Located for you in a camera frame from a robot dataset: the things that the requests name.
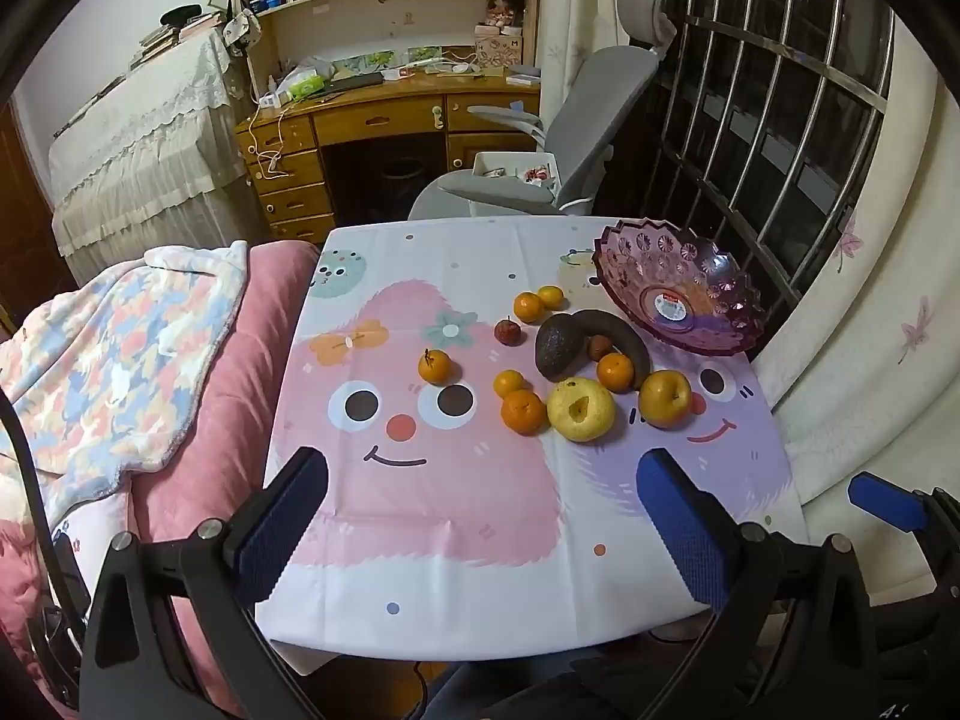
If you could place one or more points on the orange tangerine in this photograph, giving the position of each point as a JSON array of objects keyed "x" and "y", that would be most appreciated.
[
  {"x": 434, "y": 367},
  {"x": 523, "y": 412},
  {"x": 527, "y": 307},
  {"x": 551, "y": 297},
  {"x": 510, "y": 382},
  {"x": 615, "y": 373}
]

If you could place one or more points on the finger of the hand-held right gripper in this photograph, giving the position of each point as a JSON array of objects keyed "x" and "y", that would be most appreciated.
[{"x": 885, "y": 502}]

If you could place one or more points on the dark avocado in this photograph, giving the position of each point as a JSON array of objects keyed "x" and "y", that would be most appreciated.
[{"x": 559, "y": 349}]

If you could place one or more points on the white floral curtain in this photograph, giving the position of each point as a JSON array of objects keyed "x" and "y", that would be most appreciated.
[
  {"x": 577, "y": 0},
  {"x": 862, "y": 330}
]

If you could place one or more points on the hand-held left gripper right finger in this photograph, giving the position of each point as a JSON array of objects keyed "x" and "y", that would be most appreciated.
[{"x": 682, "y": 525}]

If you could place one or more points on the metal window grille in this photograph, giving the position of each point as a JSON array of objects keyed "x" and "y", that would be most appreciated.
[{"x": 757, "y": 127}]

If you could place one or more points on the black hat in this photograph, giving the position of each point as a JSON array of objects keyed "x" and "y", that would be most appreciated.
[{"x": 181, "y": 14}]

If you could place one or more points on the wooden bookshelf hutch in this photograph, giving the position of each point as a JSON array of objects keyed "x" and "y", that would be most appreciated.
[{"x": 300, "y": 15}]

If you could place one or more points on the small reddish brown fruit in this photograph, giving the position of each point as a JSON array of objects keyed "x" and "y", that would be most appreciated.
[{"x": 600, "y": 347}]

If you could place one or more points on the red yellow apple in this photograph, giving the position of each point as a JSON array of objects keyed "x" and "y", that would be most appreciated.
[{"x": 664, "y": 397}]

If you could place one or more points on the overripe dark banana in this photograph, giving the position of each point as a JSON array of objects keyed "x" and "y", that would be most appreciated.
[{"x": 626, "y": 341}]

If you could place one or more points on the wooden desk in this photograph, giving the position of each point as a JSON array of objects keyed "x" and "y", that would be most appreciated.
[{"x": 375, "y": 116}]

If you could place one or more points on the patterned fleece blanket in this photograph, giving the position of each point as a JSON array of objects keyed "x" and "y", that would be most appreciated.
[{"x": 112, "y": 367}]

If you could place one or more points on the cartoon printed tablecloth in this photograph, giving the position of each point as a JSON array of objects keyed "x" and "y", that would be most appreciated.
[{"x": 450, "y": 480}]

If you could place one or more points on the doll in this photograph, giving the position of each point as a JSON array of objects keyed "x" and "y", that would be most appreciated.
[{"x": 504, "y": 6}]

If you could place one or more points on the patterned cloth bag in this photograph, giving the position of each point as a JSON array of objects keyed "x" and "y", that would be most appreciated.
[{"x": 241, "y": 30}]

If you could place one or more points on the stack of books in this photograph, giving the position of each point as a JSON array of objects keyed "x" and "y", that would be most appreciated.
[{"x": 176, "y": 34}]

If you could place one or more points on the small red apple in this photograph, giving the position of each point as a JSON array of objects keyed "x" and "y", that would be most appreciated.
[{"x": 507, "y": 332}]

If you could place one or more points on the purple glass fruit bowl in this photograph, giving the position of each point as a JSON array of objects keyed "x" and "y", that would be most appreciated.
[{"x": 645, "y": 262}]

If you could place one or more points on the lace covered furniture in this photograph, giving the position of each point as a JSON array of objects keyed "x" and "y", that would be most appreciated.
[{"x": 142, "y": 142}]

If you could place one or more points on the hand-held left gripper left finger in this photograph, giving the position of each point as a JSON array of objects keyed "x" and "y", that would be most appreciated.
[{"x": 281, "y": 517}]

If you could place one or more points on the white storage box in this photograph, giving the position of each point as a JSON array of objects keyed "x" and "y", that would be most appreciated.
[{"x": 499, "y": 161}]

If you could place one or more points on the yellow pear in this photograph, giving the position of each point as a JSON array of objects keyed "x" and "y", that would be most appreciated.
[{"x": 592, "y": 424}]

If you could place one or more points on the grey office chair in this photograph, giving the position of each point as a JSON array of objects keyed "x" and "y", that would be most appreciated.
[{"x": 592, "y": 105}]

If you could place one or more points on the patterned tissue box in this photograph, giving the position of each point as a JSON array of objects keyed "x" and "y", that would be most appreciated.
[{"x": 499, "y": 46}]

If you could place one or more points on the pink bed with blanket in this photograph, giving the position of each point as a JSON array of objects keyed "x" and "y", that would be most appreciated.
[{"x": 247, "y": 405}]

